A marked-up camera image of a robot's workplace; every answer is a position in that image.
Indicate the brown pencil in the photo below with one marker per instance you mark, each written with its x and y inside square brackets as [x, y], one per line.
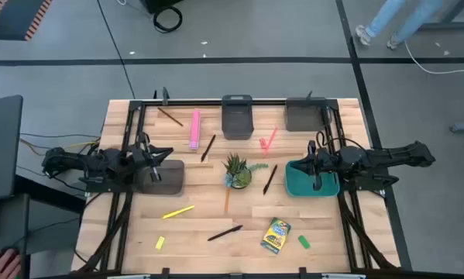
[170, 117]

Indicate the green eraser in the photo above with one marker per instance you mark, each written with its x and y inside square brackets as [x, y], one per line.
[303, 242]

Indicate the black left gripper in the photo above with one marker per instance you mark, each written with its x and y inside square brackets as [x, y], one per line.
[153, 164]

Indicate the black box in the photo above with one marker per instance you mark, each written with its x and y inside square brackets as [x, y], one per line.
[158, 4]

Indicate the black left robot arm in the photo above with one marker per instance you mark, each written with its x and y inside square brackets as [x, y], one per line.
[80, 160]

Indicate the yellow green crayon box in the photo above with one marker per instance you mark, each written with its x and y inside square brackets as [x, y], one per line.
[275, 235]

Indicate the pink marker bar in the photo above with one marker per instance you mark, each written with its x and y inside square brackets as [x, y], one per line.
[194, 129]

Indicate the black pen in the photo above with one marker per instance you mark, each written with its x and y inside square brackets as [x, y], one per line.
[224, 233]
[208, 148]
[270, 179]

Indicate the orange pencil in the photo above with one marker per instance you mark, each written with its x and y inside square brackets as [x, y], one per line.
[227, 201]

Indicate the potted succulent plant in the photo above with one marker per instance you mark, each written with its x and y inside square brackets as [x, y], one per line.
[237, 174]

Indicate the yellow highlighter pen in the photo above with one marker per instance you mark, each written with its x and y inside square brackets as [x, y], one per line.
[178, 212]

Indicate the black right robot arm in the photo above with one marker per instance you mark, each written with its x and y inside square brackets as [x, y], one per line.
[371, 157]

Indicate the grey translucent plastic bin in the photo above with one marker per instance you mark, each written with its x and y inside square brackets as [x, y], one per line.
[303, 116]
[171, 178]
[237, 120]

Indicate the black table frame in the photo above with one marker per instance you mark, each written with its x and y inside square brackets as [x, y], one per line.
[200, 102]

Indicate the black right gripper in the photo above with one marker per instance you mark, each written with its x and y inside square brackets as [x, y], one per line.
[317, 178]

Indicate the person's hand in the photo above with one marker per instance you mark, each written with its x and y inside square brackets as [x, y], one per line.
[1, 265]

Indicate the person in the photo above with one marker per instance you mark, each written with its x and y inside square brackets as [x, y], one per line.
[419, 19]

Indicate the dark grey desk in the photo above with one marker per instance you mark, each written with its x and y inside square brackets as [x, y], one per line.
[7, 224]

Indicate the grey table leg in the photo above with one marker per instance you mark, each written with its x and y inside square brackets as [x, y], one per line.
[448, 26]

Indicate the teal plastic bin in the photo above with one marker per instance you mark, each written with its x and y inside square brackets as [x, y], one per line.
[297, 184]

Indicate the yellow eraser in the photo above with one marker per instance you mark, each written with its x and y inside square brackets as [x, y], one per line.
[160, 242]

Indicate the black mat orange striped edge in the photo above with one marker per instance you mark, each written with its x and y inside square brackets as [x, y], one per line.
[14, 19]

